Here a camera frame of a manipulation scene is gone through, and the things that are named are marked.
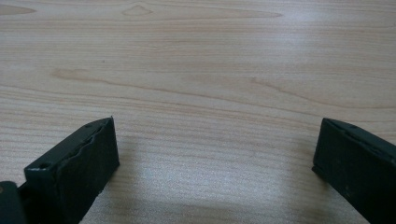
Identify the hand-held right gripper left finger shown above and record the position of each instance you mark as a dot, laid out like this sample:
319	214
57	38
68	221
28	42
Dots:
77	174

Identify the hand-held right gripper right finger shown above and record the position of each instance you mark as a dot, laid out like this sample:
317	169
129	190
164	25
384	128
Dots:
358	165

